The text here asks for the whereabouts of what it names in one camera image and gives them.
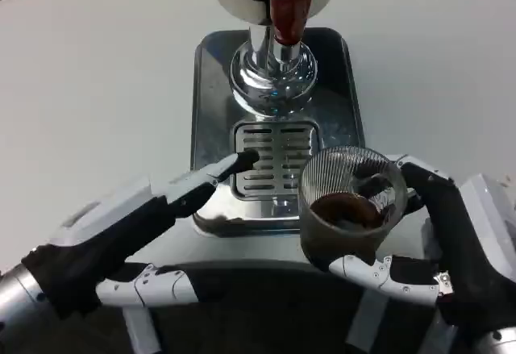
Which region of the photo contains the clear ribbed glass cup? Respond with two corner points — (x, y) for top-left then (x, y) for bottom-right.
(298, 146), (410, 271)

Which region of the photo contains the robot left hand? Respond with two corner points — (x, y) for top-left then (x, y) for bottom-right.
(19, 150), (261, 319)

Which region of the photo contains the dark robot torso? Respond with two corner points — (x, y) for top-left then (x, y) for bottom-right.
(120, 260), (476, 354)

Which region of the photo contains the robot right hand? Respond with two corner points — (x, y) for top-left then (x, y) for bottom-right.
(328, 152), (516, 330)

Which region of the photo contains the red dispenser tap handle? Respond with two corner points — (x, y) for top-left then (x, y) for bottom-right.
(268, 0), (316, 47)

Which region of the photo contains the steel drip tray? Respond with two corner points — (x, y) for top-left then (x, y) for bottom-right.
(191, 27), (367, 238)

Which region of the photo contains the slotted steel drip grid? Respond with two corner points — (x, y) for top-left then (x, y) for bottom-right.
(231, 120), (322, 202)

